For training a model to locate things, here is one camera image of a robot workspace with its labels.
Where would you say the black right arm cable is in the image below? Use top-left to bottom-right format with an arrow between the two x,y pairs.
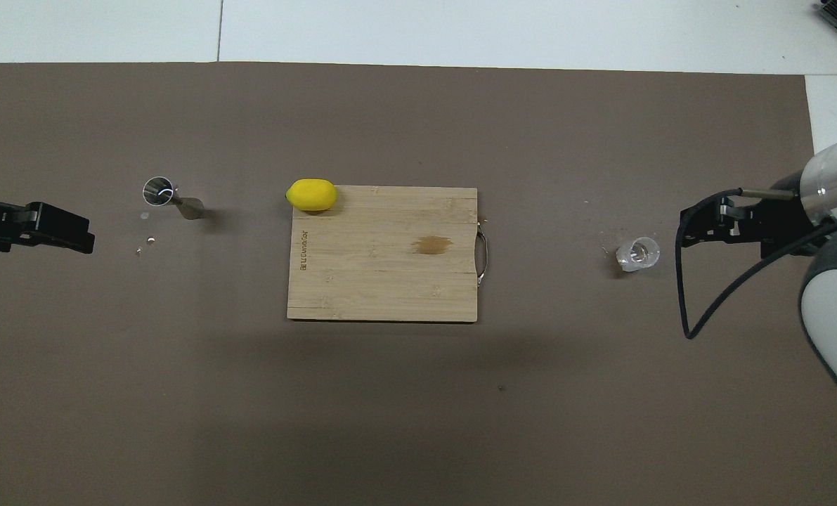
678,186 -> 837,340

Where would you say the bamboo cutting board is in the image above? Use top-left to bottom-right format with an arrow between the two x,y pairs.
287,186 -> 491,323

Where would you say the steel jigger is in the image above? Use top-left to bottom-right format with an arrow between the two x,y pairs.
143,176 -> 205,221

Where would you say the brown table mat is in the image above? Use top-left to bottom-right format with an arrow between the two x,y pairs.
0,62 -> 837,506

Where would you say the clear plastic cup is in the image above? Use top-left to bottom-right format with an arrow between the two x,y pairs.
616,236 -> 661,273

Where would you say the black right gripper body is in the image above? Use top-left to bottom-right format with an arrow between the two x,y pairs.
736,172 -> 830,259

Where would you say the yellow lemon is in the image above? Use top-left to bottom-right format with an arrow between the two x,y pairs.
285,179 -> 338,212

